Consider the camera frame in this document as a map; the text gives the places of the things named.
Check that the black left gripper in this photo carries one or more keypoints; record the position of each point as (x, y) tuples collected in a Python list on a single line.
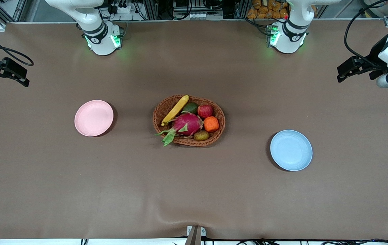
[(375, 56)]

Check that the red apple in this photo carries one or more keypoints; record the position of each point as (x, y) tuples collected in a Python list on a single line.
[(205, 111)]

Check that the yellow banana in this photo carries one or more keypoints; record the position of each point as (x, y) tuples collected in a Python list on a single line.
[(176, 108)]

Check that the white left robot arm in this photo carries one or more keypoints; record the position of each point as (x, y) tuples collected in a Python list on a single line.
[(287, 42)]

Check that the pink round plate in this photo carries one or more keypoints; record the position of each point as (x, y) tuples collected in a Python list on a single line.
[(93, 118)]

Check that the blue round plate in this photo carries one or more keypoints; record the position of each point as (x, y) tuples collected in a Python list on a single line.
[(291, 150)]

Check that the bag of orange fruit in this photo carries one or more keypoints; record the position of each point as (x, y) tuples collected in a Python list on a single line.
[(265, 10)]

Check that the white power strip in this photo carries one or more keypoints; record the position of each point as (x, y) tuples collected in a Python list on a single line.
[(122, 8)]

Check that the orange fruit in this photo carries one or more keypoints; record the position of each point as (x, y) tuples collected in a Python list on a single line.
[(211, 124)]

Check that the brown wicker basket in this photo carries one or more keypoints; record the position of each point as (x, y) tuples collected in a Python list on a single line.
[(162, 109)]

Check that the brown kiwi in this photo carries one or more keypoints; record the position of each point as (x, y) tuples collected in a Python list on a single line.
[(201, 135)]

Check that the green avocado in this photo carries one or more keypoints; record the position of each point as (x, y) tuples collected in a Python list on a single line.
[(191, 107)]

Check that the grey electronics box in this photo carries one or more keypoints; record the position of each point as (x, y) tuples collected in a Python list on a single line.
[(197, 8)]

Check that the pink dragon fruit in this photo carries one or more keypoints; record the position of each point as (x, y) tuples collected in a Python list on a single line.
[(187, 123)]

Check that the brown tablecloth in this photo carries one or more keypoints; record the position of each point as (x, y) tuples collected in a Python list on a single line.
[(194, 190)]

